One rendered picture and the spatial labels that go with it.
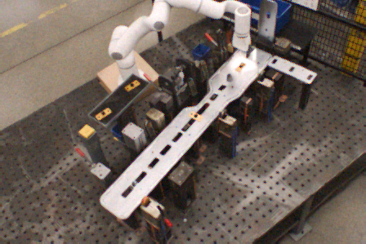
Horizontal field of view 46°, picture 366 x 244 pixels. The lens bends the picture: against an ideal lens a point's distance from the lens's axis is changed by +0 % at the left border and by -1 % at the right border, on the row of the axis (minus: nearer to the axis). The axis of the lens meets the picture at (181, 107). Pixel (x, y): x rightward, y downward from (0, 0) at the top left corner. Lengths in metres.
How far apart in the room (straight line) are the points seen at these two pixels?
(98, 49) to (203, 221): 2.52
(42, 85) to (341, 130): 2.74
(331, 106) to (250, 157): 0.66
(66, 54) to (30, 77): 0.43
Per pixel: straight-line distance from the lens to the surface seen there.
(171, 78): 2.44
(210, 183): 2.57
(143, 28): 2.50
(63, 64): 4.43
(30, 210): 2.71
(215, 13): 2.37
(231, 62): 2.73
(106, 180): 2.28
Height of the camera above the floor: 2.94
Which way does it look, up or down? 51 degrees down
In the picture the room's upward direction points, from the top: 7 degrees counter-clockwise
